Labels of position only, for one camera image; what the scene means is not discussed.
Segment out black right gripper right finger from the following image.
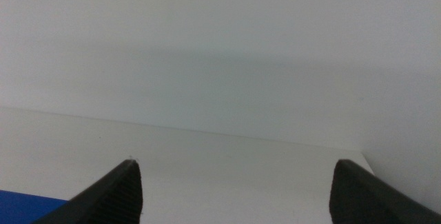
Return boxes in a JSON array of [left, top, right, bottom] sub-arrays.
[[329, 159, 441, 224]]

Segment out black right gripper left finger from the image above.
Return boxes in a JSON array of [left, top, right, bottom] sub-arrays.
[[32, 159, 144, 224]]

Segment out blue rectangular mat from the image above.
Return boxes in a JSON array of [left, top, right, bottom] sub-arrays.
[[0, 190, 68, 224]]

